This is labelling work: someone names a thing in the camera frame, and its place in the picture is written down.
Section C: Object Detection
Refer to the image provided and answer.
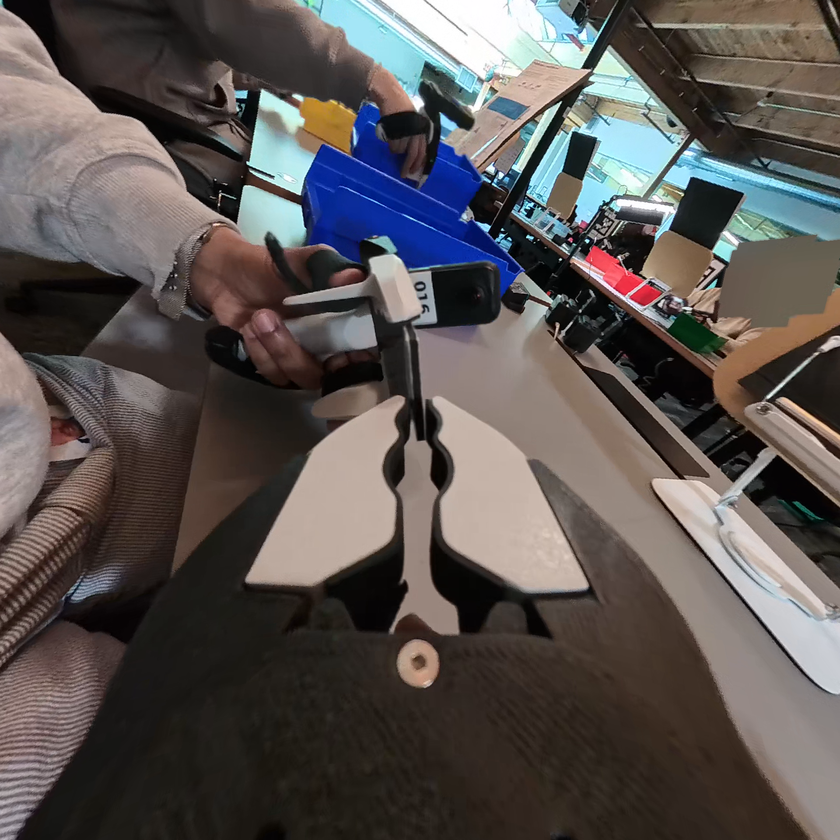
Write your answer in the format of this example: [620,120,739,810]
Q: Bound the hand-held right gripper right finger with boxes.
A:
[427,395,592,599]

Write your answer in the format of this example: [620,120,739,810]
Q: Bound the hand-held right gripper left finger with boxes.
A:
[244,395,411,592]

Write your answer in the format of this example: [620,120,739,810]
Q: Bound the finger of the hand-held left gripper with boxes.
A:
[365,255,424,324]

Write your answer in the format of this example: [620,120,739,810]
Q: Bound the person's left forearm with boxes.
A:
[0,7,238,322]

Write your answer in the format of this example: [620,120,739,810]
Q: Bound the person's left hand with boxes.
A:
[189,226,385,391]

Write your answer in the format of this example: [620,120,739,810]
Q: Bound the blue bin with white tag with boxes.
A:
[308,184,524,329]

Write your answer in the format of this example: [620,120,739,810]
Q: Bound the blue plastic bin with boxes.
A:
[303,144,476,227]
[353,101,484,211]

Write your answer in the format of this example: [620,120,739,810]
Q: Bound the red plastic bin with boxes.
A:
[584,246,631,286]
[613,270,672,309]

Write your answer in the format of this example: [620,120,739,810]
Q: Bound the yellow plastic bin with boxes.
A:
[298,97,358,155]

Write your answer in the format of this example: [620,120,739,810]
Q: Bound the black support pole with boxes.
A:
[489,0,632,238]

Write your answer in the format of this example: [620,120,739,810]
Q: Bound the tilted brown cardboard board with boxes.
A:
[453,59,595,173]

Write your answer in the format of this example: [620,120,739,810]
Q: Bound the green plastic bin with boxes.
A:
[666,311,729,357]

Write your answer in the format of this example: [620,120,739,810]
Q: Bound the person's grey knit clothing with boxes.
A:
[0,328,201,840]

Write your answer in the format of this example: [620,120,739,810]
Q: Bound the white tablet stand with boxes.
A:
[651,335,840,695]

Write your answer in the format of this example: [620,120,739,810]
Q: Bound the cardboard-backed black panel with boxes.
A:
[714,322,840,506]

